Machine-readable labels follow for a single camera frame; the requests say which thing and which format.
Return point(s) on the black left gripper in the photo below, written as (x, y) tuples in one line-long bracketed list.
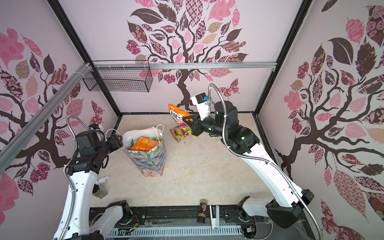
[(115, 142)]

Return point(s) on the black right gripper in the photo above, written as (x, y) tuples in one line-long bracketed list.
[(196, 125)]

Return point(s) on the yellow-pink Fox's candy packet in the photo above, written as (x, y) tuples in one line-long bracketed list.
[(179, 133)]

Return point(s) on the floral paper gift bag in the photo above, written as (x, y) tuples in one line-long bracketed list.
[(151, 163)]

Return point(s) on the small orange snack packet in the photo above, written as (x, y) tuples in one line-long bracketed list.
[(178, 114)]

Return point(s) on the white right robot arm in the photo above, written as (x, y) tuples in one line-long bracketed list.
[(289, 201)]

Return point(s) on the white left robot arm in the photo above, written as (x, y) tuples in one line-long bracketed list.
[(92, 150)]

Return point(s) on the spice jar black lid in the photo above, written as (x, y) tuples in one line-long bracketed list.
[(99, 191)]

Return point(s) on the brown cylindrical bottle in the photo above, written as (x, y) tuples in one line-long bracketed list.
[(202, 211)]

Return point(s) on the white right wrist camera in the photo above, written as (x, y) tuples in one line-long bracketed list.
[(203, 104)]

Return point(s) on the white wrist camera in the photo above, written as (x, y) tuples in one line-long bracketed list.
[(203, 104), (96, 127)]

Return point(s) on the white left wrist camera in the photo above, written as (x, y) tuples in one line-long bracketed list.
[(96, 127)]

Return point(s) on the black wire basket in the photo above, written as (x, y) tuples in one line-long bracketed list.
[(120, 76)]

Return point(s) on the aluminium rail back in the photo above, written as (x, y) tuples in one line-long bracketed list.
[(189, 66)]

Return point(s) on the aluminium rail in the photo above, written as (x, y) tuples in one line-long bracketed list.
[(189, 66), (13, 148)]

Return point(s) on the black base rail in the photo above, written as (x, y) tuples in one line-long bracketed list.
[(186, 216)]

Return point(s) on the aluminium rail left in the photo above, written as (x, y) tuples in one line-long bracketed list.
[(13, 148)]

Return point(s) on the white clip bracket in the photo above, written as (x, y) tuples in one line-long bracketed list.
[(215, 216)]

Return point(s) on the grey slotted cable duct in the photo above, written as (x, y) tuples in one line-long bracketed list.
[(163, 232)]

